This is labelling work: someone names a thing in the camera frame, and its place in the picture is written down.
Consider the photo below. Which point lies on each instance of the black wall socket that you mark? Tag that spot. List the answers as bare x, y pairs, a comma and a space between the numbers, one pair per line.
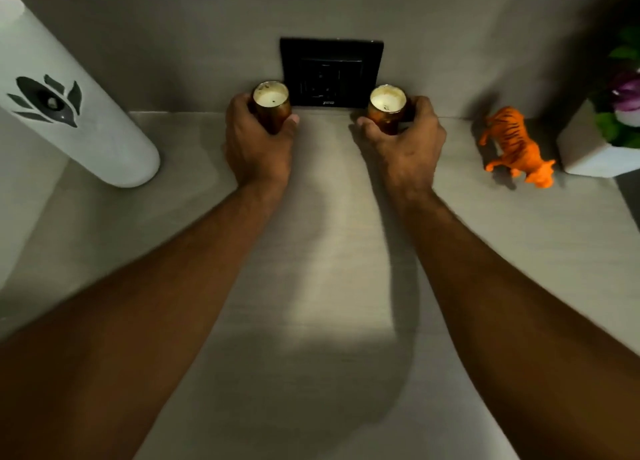
330, 69

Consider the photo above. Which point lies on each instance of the white cylinder air freshener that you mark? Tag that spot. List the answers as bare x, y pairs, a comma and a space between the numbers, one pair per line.
100, 139

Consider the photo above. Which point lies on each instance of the person's left forearm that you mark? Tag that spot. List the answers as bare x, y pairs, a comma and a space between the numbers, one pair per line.
140, 334

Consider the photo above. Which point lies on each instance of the person's right hand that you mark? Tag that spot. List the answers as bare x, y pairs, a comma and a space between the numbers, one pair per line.
412, 159

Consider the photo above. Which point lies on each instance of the white flower pot pink flowers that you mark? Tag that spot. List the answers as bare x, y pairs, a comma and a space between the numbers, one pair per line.
582, 154

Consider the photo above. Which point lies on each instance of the person's left hand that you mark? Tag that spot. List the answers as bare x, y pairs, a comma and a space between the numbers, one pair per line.
257, 159

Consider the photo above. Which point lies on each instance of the gold glass candle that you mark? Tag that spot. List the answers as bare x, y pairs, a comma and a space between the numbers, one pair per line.
387, 102
271, 102

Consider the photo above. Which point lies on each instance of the person's right forearm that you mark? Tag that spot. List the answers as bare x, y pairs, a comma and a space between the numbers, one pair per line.
525, 334

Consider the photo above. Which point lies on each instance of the grey table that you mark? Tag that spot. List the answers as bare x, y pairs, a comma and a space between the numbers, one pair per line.
330, 254

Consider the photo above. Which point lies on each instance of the orange tiger toy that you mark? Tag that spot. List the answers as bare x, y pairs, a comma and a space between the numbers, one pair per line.
517, 147

